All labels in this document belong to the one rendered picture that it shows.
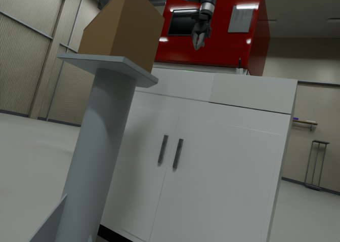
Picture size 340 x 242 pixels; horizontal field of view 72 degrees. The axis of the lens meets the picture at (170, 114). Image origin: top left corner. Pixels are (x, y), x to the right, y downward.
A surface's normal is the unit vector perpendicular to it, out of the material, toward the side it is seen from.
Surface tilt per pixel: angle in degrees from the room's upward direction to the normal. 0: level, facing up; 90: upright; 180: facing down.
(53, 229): 90
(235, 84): 90
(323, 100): 90
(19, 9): 90
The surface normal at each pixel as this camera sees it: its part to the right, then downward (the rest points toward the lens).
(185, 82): -0.44, -0.19
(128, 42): 0.86, 0.16
